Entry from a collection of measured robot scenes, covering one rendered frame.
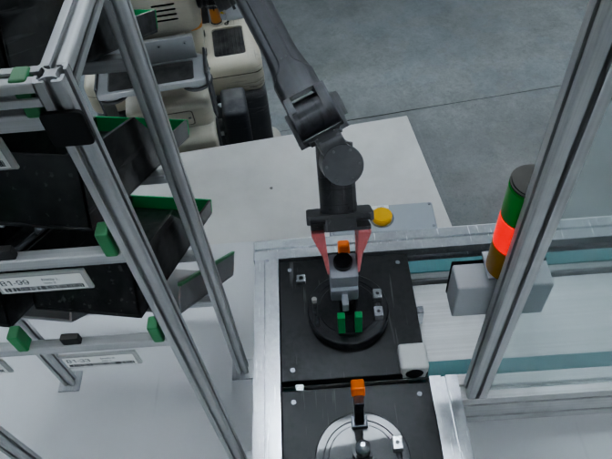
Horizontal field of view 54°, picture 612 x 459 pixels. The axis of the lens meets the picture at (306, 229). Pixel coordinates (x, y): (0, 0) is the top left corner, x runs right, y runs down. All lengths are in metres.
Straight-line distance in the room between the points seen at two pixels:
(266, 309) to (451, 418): 0.37
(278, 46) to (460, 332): 0.59
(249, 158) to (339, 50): 1.86
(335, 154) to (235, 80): 1.11
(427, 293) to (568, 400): 0.30
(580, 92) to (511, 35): 2.91
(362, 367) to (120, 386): 0.46
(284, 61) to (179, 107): 0.76
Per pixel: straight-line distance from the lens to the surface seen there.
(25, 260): 0.59
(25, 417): 1.25
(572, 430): 1.15
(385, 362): 1.02
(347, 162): 0.83
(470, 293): 0.79
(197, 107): 1.62
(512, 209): 0.68
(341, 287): 0.96
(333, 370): 1.01
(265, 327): 1.08
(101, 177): 0.47
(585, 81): 0.53
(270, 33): 0.90
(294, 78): 0.89
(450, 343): 1.11
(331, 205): 0.90
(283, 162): 1.46
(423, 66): 3.17
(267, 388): 1.03
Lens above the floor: 1.89
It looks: 52 degrees down
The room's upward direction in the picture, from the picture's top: 6 degrees counter-clockwise
